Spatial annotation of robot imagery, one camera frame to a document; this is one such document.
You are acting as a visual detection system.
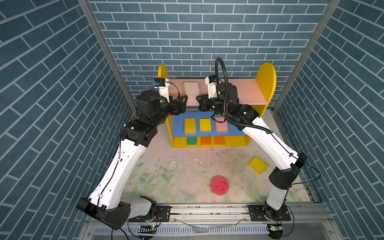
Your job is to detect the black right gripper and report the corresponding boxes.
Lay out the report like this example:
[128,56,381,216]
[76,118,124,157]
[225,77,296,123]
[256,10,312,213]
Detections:
[195,93,230,120]

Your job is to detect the beige sponge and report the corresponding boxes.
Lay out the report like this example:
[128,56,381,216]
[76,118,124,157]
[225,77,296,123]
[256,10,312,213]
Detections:
[184,82,200,100]

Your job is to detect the textured yellow sponge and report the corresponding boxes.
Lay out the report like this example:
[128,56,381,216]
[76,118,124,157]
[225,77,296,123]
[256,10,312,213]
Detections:
[184,118,197,135]

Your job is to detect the pink rectangular sponge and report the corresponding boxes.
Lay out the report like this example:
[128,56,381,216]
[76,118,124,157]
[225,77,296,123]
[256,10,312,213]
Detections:
[215,117,229,133]

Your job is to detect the orange sponge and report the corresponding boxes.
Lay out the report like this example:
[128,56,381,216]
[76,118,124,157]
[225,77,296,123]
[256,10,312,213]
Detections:
[201,137,212,147]

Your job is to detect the green sponge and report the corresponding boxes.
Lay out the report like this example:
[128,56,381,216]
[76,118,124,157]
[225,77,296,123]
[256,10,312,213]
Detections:
[187,137,198,146]

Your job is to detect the small yellow sponge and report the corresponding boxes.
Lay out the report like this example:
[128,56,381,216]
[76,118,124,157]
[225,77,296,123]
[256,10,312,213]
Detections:
[199,119,212,132]
[249,157,268,174]

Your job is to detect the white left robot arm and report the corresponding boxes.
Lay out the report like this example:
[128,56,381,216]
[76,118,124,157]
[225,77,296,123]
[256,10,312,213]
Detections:
[77,90,188,230]

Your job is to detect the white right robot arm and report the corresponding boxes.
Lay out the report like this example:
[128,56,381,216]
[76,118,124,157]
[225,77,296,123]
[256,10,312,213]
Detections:
[196,83,307,221]

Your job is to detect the yellow pink blue wooden shelf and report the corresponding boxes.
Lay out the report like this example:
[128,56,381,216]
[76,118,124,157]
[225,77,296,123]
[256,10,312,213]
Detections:
[155,63,277,149]

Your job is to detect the pink round scrubber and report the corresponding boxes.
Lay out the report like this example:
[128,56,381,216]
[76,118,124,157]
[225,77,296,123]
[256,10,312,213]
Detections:
[211,176,230,196]

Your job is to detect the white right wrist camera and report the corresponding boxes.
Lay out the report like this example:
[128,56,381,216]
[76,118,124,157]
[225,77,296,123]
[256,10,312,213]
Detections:
[205,75,217,99]

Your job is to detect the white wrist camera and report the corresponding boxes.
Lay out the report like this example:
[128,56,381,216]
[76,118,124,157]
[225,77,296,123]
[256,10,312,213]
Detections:
[205,75,217,99]
[155,78,170,103]

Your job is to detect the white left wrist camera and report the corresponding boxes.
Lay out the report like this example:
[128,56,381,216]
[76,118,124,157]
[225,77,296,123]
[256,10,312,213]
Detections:
[155,78,170,103]

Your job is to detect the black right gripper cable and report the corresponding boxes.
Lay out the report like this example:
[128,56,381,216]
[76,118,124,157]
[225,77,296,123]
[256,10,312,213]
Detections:
[214,56,274,134]

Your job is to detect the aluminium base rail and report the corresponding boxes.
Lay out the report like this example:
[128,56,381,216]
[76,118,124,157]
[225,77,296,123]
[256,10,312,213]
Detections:
[85,202,333,228]

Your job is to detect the aluminium left corner post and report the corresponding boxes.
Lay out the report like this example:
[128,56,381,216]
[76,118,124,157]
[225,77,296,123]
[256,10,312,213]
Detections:
[78,0,137,116]

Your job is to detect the aluminium corner post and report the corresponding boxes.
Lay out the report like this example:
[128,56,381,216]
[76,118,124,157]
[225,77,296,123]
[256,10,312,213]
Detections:
[78,0,137,116]
[273,0,341,112]

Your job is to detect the white perforated cable tray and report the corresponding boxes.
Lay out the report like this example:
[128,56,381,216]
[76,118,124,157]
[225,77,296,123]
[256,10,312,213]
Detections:
[92,224,271,236]

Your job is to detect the aluminium right corner post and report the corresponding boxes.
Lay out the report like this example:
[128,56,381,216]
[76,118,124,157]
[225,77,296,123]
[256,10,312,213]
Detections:
[273,0,341,112]

